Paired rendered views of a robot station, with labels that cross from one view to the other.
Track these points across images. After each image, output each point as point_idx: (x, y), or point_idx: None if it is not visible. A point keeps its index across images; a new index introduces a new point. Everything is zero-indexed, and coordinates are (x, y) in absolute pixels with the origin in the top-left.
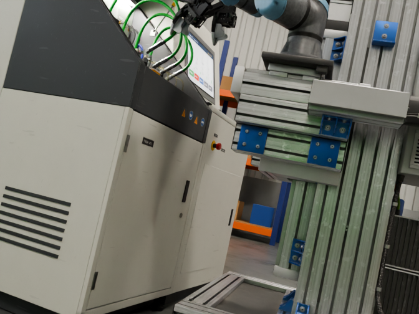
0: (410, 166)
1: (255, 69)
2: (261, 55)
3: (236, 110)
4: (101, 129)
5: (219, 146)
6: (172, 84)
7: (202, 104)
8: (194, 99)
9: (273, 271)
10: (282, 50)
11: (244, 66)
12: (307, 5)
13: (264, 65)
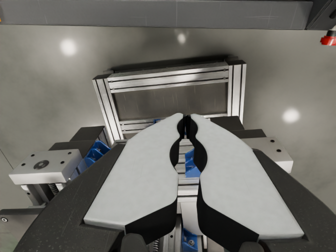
0: None
1: (26, 194)
2: (0, 210)
3: (50, 148)
4: None
5: (321, 43)
6: (59, 25)
7: (248, 28)
8: (193, 27)
9: (157, 121)
10: None
11: (14, 183)
12: None
13: (35, 208)
